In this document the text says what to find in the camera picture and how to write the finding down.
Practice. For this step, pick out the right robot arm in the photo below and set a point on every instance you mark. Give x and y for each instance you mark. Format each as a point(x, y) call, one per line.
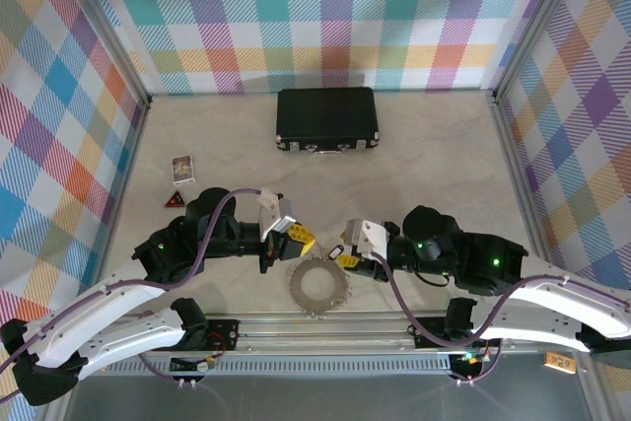
point(552, 302)

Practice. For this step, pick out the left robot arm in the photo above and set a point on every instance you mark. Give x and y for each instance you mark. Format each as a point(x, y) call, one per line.
point(113, 339)

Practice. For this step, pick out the red triangle reflector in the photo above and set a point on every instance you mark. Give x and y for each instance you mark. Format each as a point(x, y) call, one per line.
point(173, 201)

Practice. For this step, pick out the purple card box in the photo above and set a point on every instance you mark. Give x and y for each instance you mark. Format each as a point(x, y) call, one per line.
point(182, 169)

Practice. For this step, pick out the small electronics board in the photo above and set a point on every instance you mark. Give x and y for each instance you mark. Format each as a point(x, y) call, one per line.
point(204, 366)
point(468, 359)

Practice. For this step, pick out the black briefcase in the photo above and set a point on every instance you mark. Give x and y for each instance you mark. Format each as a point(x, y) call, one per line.
point(325, 115)

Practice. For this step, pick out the small wooden tag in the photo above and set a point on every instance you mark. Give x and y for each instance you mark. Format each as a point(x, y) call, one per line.
point(559, 361)

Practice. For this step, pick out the grey metal sheet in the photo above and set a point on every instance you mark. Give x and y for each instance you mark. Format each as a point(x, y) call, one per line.
point(320, 399)

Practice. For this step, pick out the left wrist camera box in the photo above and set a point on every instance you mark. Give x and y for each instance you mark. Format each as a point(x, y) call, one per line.
point(286, 214)

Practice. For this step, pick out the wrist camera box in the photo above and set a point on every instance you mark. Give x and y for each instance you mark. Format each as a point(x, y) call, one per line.
point(286, 214)
point(351, 231)

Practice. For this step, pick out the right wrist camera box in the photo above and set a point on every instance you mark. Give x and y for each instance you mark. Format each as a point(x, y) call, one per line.
point(351, 231)

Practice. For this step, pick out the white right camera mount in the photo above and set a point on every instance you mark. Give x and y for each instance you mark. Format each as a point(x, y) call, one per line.
point(374, 238)

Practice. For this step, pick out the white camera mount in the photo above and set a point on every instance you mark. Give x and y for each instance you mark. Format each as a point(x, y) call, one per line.
point(374, 238)
point(268, 199)

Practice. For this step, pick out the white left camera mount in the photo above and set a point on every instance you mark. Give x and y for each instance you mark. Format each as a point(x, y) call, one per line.
point(268, 199)

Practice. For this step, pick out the aluminium front rail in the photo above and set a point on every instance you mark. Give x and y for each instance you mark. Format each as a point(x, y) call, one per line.
point(320, 334)

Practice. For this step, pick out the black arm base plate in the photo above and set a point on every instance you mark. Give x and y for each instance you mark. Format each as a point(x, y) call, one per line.
point(426, 332)
point(224, 334)

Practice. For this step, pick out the aluminium side rail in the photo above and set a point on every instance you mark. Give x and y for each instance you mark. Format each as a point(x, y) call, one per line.
point(134, 160)
point(512, 169)

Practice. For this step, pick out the aluminium frame post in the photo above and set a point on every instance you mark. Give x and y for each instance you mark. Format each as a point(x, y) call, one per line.
point(539, 21)
point(108, 31)

